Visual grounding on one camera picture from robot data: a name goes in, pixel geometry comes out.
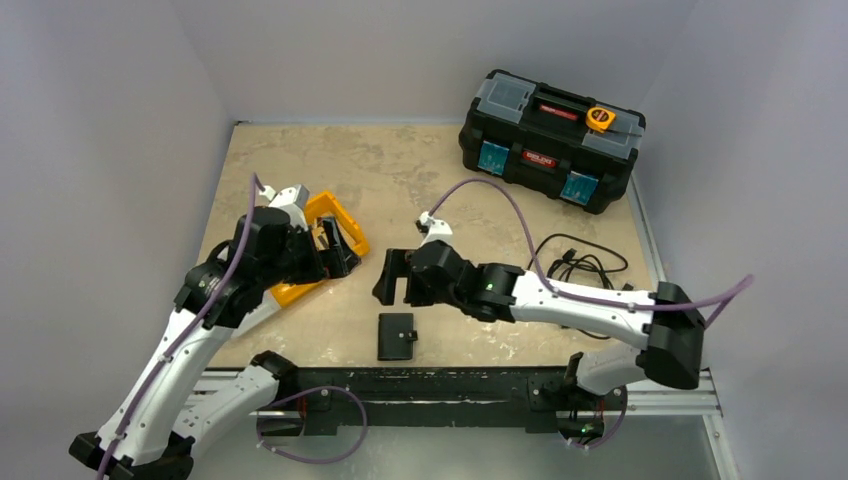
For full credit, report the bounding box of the white plastic bin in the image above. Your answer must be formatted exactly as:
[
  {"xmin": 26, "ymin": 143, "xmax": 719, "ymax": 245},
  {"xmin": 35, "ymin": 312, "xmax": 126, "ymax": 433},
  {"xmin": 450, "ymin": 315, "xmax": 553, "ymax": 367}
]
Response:
[{"xmin": 232, "ymin": 296, "xmax": 280, "ymax": 338}]

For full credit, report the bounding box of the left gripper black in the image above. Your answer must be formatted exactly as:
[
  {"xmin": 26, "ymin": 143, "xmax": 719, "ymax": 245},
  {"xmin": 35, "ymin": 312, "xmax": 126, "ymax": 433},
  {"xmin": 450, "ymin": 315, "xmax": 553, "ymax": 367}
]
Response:
[{"xmin": 259, "ymin": 215, "xmax": 359, "ymax": 289}]

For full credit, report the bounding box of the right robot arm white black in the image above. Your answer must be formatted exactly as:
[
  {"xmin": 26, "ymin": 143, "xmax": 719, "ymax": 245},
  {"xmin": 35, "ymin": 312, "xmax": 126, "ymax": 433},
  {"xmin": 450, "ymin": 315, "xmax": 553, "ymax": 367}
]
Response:
[{"xmin": 372, "ymin": 241, "xmax": 705, "ymax": 407}]

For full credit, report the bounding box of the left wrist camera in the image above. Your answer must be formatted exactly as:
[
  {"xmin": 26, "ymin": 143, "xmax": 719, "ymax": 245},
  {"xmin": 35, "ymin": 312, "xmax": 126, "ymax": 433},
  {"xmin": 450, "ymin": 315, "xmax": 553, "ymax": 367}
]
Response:
[{"xmin": 260, "ymin": 184, "xmax": 310, "ymax": 228}]

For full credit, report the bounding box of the orange tape measure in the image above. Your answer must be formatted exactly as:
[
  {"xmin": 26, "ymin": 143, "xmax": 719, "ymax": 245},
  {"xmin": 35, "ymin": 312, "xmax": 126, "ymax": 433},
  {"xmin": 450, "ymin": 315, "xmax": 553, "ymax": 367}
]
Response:
[{"xmin": 585, "ymin": 106, "xmax": 617, "ymax": 133}]

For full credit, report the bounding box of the black usb cable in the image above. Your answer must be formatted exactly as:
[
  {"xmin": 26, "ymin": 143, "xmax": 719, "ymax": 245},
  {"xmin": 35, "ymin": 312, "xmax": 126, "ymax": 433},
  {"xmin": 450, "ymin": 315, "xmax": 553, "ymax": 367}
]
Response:
[{"xmin": 529, "ymin": 233, "xmax": 636, "ymax": 340}]

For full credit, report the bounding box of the black plastic toolbox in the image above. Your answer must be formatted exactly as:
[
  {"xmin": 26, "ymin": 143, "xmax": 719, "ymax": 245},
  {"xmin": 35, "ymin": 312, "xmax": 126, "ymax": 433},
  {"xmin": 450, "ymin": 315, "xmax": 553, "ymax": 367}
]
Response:
[{"xmin": 458, "ymin": 69, "xmax": 646, "ymax": 215}]

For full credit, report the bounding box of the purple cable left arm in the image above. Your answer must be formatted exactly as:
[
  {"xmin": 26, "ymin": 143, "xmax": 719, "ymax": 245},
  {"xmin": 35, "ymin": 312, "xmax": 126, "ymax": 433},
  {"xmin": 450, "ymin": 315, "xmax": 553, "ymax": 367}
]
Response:
[{"xmin": 95, "ymin": 173, "xmax": 369, "ymax": 480}]

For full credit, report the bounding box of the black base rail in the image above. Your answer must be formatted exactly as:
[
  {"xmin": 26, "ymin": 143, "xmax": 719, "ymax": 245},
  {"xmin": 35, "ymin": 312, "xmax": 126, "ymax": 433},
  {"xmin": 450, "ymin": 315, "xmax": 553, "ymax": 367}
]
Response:
[{"xmin": 254, "ymin": 365, "xmax": 627, "ymax": 439}]

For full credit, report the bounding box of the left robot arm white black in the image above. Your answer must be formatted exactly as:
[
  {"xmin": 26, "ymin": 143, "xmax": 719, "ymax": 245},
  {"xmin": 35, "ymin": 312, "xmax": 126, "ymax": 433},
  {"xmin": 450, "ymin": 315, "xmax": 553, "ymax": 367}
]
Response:
[{"xmin": 69, "ymin": 206, "xmax": 360, "ymax": 479}]

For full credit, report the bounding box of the yellow plastic bin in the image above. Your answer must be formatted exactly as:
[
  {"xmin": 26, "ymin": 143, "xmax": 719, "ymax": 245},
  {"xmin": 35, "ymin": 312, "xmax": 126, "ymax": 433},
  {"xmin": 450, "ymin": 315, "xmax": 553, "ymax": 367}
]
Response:
[{"xmin": 270, "ymin": 191, "xmax": 371, "ymax": 308}]

